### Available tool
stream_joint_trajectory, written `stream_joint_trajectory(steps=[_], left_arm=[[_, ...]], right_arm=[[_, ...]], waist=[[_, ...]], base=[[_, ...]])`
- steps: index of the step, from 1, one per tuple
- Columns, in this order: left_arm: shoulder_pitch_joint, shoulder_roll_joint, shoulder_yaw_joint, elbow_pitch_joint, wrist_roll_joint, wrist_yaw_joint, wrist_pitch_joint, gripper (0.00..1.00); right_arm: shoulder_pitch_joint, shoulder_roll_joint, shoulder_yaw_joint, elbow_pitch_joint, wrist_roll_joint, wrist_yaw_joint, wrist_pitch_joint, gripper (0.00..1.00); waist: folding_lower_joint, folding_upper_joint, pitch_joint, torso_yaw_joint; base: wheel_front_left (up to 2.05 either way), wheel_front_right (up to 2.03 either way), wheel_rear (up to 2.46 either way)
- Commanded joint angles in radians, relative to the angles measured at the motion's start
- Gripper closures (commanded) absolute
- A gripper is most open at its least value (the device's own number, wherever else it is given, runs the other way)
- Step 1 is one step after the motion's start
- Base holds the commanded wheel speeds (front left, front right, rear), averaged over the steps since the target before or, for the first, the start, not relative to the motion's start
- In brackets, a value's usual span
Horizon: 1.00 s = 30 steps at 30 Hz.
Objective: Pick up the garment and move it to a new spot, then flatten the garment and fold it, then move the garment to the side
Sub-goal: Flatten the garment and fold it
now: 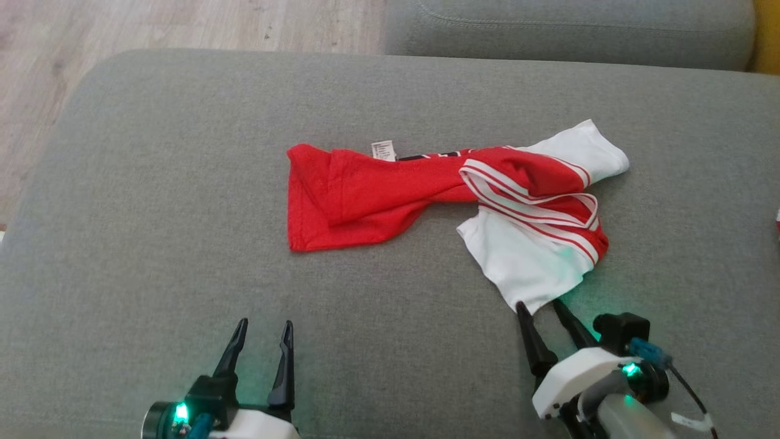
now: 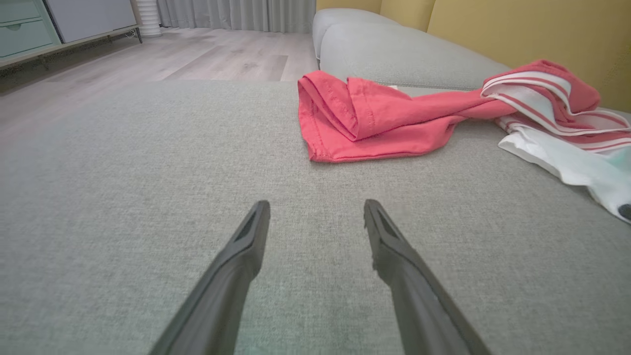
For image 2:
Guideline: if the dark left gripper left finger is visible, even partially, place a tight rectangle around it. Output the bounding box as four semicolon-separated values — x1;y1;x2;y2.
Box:
150;200;271;355

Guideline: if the yellow sofa backrest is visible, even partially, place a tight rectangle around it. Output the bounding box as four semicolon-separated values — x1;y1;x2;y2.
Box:
315;0;631;115

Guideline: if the teal drawer cabinet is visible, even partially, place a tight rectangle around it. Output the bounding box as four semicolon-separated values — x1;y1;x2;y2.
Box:
0;0;63;69

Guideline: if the grey sofa cushion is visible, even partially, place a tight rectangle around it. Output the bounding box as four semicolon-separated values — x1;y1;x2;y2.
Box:
312;7;511;91

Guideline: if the grey curtain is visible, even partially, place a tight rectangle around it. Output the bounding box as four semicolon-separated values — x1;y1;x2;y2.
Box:
157;0;317;34

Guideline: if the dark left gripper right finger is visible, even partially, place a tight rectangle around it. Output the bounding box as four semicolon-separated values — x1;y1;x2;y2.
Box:
363;199;492;355

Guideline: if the red Bulls basketball jersey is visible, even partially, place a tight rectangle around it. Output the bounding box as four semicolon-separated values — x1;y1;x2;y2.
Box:
297;59;631;225

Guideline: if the grey fabric sofa seat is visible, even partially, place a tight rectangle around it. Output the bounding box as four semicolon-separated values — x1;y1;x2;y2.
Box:
0;81;631;355

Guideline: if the white ribbed cylinder appliance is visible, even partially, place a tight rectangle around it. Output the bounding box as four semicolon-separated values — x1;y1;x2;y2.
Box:
135;0;163;38

